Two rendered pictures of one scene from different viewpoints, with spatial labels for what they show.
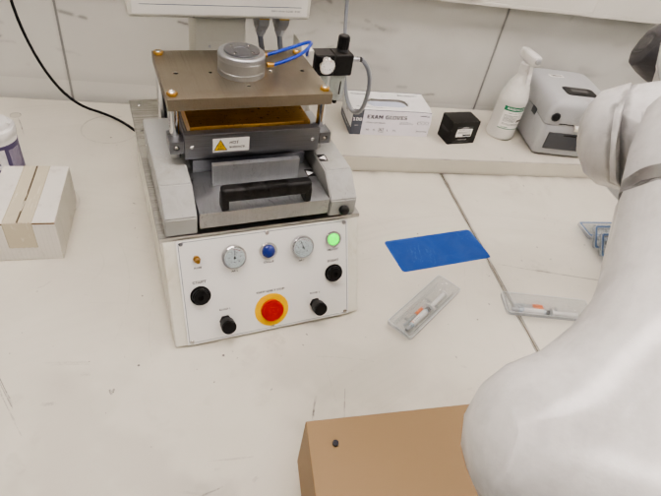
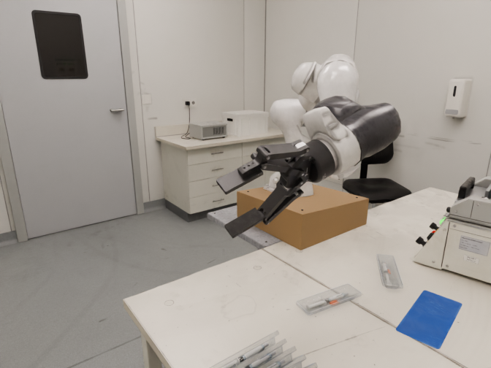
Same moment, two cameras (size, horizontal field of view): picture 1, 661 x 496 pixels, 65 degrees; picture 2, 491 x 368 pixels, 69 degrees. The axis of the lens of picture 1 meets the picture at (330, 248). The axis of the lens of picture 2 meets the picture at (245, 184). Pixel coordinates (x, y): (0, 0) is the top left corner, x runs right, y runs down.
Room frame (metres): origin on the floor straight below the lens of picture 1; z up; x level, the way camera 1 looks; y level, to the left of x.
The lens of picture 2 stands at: (1.48, -0.96, 1.35)
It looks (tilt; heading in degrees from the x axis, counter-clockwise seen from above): 17 degrees down; 160
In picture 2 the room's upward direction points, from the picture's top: straight up
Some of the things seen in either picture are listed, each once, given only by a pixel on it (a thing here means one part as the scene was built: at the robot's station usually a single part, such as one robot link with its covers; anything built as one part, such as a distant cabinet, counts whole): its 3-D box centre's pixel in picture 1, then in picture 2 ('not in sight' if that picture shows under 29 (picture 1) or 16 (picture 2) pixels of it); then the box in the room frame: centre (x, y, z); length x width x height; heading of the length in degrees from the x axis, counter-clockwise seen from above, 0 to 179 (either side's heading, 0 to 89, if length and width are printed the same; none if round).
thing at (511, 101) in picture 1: (514, 94); not in sight; (1.44, -0.43, 0.92); 0.09 x 0.08 x 0.25; 20
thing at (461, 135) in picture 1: (458, 127); not in sight; (1.36, -0.29, 0.83); 0.09 x 0.06 x 0.07; 116
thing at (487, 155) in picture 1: (452, 139); not in sight; (1.40, -0.29, 0.77); 0.84 x 0.30 x 0.04; 107
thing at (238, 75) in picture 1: (247, 77); not in sight; (0.87, 0.20, 1.08); 0.31 x 0.24 x 0.13; 119
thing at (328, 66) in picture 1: (329, 71); not in sight; (1.05, 0.07, 1.05); 0.15 x 0.05 x 0.15; 119
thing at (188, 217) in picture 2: not in sight; (226, 198); (-2.05, 0.12, 0.05); 1.19 x 0.49 x 0.10; 107
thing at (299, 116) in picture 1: (245, 95); not in sight; (0.84, 0.20, 1.07); 0.22 x 0.17 x 0.10; 119
